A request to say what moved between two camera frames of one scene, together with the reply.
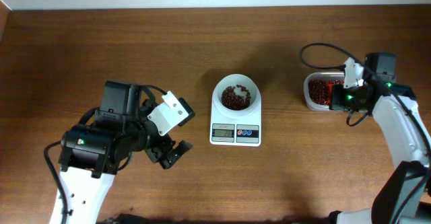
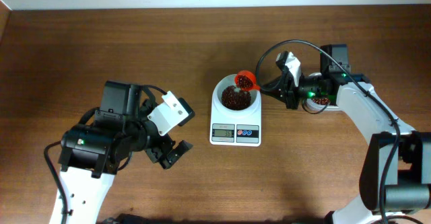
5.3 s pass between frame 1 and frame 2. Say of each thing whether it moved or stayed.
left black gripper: stayed
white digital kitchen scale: stayed
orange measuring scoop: moved
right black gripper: moved
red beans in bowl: stayed
